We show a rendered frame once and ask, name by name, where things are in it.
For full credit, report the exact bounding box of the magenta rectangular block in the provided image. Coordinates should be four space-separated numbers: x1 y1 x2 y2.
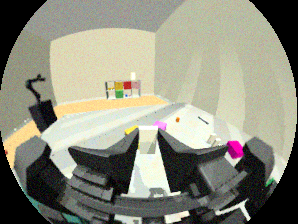
226 140 245 159

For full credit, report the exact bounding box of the yellow flat bar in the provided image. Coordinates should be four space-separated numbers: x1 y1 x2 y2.
125 125 140 149

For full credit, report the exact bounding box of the purple block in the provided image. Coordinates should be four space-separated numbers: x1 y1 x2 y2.
153 120 168 131

